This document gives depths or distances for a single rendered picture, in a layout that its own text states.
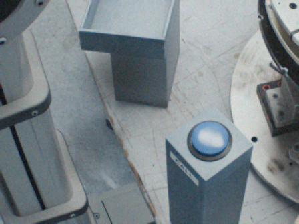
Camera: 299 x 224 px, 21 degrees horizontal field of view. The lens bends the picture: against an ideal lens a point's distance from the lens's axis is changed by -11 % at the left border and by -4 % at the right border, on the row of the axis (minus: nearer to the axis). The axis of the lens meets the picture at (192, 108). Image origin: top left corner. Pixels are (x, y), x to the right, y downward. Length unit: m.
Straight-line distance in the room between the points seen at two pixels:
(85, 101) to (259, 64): 0.97
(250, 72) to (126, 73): 0.19
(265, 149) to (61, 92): 1.09
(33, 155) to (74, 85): 1.32
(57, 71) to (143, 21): 1.22
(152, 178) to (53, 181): 0.26
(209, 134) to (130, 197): 0.84
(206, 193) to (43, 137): 0.21
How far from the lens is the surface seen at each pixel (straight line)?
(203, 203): 0.99
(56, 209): 1.05
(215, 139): 0.94
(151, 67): 1.18
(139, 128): 1.25
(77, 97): 2.20
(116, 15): 1.06
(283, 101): 1.21
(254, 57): 1.29
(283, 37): 1.00
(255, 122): 1.23
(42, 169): 0.95
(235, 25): 1.35
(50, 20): 2.36
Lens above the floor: 1.87
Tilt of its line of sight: 60 degrees down
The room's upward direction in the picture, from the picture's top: 1 degrees clockwise
